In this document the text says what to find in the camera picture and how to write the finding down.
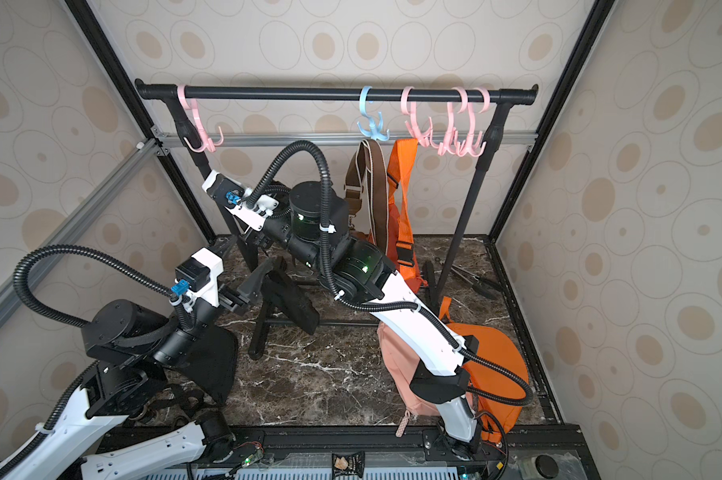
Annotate black tongs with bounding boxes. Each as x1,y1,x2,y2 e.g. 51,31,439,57
451,264,502,300

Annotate brown leather bag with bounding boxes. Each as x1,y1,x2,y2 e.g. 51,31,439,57
344,139,390,255

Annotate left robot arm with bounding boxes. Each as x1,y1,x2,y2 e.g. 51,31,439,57
0,244,270,479

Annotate black round cap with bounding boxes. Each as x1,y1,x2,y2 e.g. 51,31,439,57
531,454,560,480

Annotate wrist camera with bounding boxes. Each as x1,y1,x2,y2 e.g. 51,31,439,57
202,170,279,231
170,248,223,312

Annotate black clothes rack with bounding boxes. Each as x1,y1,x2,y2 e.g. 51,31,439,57
134,79,540,361

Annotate pink bag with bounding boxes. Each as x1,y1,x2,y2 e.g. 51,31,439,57
376,320,476,439

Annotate middle pink hook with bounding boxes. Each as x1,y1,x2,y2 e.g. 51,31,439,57
400,86,433,147

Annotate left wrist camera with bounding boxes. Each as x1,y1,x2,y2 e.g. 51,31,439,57
170,248,223,312

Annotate black base frame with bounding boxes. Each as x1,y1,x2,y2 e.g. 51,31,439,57
82,423,602,480

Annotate light blue hook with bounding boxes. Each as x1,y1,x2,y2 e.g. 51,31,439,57
357,86,390,141

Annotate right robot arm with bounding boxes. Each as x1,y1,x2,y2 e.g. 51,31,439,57
208,140,532,460

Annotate black bag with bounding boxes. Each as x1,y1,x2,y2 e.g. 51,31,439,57
140,257,320,422

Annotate leftmost pink hook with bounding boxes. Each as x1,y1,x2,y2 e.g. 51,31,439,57
176,85,224,153

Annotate rightmost pink hook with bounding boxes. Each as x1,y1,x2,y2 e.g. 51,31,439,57
457,87,491,158

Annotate bright orange bag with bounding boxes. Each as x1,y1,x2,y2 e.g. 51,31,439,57
435,295,530,444

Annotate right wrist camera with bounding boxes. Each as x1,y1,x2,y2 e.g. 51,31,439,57
202,170,279,231

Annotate red-orange waist bag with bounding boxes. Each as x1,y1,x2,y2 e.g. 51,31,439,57
386,139,427,293

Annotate small snack packet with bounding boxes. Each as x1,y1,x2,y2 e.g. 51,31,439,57
331,451,366,479

